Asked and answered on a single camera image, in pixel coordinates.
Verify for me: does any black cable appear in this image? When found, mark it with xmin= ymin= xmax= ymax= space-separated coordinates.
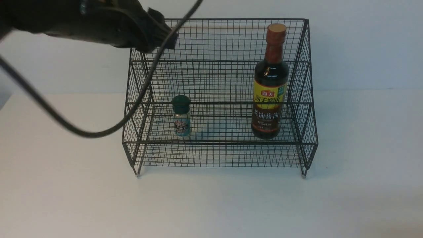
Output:
xmin=0 ymin=0 xmax=204 ymax=139

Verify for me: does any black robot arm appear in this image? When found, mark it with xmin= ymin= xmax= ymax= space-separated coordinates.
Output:
xmin=1 ymin=0 xmax=178 ymax=53

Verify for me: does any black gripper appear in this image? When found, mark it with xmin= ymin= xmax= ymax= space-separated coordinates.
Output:
xmin=44 ymin=0 xmax=178 ymax=53

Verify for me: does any dark soy sauce bottle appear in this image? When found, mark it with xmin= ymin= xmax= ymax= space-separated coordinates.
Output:
xmin=251 ymin=23 xmax=289 ymax=140

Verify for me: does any green-capped seasoning bottle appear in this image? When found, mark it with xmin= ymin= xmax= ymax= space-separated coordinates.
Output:
xmin=171 ymin=95 xmax=191 ymax=138

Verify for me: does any black wire mesh shelf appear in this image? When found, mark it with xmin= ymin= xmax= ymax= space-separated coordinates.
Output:
xmin=122 ymin=18 xmax=319 ymax=177

